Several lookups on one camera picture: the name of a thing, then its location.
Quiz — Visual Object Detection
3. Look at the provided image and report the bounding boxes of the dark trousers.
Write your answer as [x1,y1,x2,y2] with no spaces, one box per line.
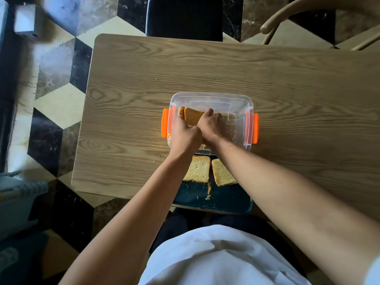
[149,207,307,278]

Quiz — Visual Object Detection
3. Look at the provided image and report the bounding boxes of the black chair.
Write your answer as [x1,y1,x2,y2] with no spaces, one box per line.
[145,0,224,42]

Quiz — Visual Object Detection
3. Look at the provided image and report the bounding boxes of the dark toasted bread stack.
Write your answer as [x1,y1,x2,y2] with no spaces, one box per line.
[220,112,237,143]

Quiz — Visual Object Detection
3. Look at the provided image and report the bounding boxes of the dark teal tray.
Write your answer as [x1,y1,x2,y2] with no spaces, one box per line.
[172,154,254,214]

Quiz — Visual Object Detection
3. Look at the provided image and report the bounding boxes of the beige wooden chair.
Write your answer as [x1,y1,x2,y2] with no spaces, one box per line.
[260,0,380,51]

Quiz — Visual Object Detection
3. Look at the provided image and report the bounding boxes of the white box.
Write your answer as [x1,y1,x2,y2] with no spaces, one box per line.
[13,4,39,39]

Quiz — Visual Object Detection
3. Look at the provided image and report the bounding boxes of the person's right hand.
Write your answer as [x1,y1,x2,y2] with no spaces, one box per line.
[197,108,235,146]

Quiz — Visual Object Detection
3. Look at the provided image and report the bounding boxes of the brown toasted bread slice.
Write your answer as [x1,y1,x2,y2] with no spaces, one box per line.
[184,107,206,127]

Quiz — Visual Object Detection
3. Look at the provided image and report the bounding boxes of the person's left forearm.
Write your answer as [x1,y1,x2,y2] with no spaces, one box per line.
[59,147,202,285]

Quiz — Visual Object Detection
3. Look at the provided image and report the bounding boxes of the person's right forearm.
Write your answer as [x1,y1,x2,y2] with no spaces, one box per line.
[205,136,380,285]

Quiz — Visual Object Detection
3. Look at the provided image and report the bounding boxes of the clear container with orange latches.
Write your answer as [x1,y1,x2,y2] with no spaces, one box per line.
[161,92,259,155]

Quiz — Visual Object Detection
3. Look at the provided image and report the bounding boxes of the white shirt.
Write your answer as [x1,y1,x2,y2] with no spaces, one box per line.
[138,224,380,285]

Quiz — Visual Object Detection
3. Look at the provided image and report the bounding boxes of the grey-blue plastic crate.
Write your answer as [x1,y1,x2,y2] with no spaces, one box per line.
[0,171,50,241]

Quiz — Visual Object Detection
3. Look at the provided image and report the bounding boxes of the pale square bread slice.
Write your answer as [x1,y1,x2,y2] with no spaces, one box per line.
[182,155,211,184]
[211,159,238,187]

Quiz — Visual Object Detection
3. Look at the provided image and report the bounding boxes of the person's left hand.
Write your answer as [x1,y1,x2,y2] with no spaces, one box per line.
[169,115,203,158]

